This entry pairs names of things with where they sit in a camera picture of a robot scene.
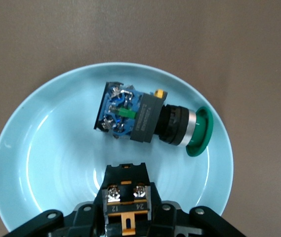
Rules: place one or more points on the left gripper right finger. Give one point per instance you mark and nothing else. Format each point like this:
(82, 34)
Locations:
(204, 219)

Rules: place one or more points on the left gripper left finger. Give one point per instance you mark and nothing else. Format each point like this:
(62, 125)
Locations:
(51, 221)

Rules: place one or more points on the orange push-button switch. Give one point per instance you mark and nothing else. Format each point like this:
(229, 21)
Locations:
(126, 197)

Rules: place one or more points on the light blue round plate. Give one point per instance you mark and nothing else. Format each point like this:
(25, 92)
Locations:
(56, 148)

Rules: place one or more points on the small dark blue object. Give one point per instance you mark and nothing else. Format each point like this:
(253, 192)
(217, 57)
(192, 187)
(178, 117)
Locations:
(145, 116)

